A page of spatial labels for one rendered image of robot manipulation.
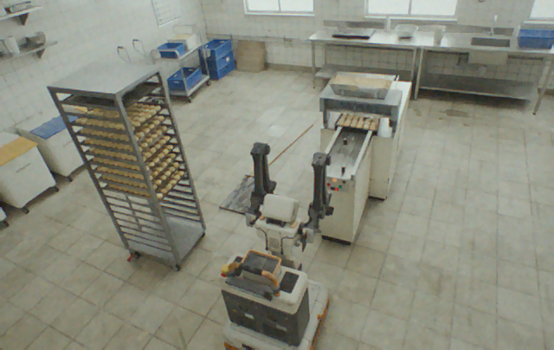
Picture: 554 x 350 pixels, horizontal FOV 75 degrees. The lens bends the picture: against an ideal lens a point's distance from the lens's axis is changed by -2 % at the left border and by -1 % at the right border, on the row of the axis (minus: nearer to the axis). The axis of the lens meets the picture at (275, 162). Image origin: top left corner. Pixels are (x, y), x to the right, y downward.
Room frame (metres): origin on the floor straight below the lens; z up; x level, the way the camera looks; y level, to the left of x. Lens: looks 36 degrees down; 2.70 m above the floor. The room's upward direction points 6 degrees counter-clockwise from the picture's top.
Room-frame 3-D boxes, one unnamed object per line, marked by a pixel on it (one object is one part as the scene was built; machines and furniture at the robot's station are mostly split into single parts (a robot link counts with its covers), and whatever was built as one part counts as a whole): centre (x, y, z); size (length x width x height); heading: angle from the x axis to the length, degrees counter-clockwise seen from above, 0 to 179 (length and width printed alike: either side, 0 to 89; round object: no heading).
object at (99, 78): (2.53, 1.15, 0.93); 0.64 x 0.51 x 1.78; 64
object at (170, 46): (6.09, 1.52, 0.88); 0.40 x 0.30 x 0.16; 64
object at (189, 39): (6.45, 1.40, 0.90); 0.44 x 0.36 x 0.20; 69
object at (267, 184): (2.07, 0.08, 1.18); 0.11 x 0.06 x 0.43; 63
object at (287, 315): (1.48, 0.15, 0.59); 0.55 x 0.34 x 0.83; 62
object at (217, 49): (7.07, 0.93, 0.50); 0.60 x 0.40 x 0.20; 153
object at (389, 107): (3.09, -0.87, 1.01); 0.72 x 0.33 x 0.34; 63
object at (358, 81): (3.09, -0.87, 1.28); 0.54 x 0.27 x 0.06; 63
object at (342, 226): (2.64, -0.64, 0.45); 0.70 x 0.34 x 0.90; 153
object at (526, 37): (4.64, -3.63, 0.95); 0.40 x 0.30 x 0.14; 63
